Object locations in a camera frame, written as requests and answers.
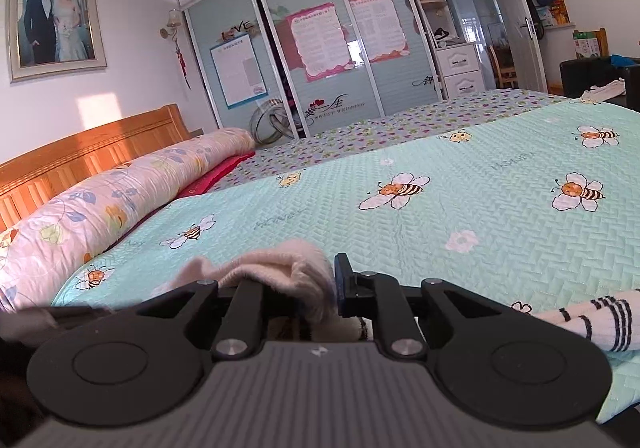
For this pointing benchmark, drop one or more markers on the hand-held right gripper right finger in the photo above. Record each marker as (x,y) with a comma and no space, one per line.
(343,285)

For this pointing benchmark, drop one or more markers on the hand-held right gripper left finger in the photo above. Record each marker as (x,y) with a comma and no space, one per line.
(247,299)

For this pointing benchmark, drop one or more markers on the white black striped sweater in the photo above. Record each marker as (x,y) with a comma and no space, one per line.
(595,318)

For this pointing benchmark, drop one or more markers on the red pillow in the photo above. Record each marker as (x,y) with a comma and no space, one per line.
(220,175)

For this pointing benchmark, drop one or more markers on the green bee print quilt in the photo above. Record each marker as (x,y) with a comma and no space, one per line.
(450,218)

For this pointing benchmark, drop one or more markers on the purple floral bed sheet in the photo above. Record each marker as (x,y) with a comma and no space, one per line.
(380,133)

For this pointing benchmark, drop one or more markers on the floral pillow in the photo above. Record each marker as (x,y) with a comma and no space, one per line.
(110,208)

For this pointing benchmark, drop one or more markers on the sliding door wardrobe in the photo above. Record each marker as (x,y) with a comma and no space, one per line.
(320,93)

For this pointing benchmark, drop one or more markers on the wooden headboard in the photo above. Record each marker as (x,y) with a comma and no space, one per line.
(90,148)

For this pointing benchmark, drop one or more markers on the blue framed poster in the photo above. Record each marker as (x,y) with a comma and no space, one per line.
(237,70)

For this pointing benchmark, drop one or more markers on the red hanging ornament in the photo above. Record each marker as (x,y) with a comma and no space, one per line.
(182,63)

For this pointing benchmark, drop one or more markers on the pink framed poster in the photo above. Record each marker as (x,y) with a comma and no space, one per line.
(317,40)

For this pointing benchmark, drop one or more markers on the white shelf drawer unit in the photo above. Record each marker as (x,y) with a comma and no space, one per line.
(460,68)

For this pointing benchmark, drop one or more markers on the orange framed poster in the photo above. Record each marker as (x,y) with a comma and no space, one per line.
(377,25)

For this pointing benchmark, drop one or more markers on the wooden chair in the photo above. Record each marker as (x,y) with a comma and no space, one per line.
(602,40)
(502,68)

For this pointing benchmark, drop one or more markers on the black armchair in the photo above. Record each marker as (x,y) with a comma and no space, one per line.
(575,78)

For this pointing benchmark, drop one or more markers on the white door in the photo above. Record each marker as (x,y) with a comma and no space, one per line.
(515,18)

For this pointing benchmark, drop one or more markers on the white cloth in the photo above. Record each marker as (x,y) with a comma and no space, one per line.
(605,92)

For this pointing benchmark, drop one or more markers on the framed wedding photo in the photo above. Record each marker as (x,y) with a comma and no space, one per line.
(55,13)

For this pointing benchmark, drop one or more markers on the blue cloth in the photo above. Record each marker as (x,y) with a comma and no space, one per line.
(625,60)

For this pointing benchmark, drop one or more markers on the wall lamp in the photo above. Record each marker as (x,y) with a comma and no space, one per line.
(172,23)

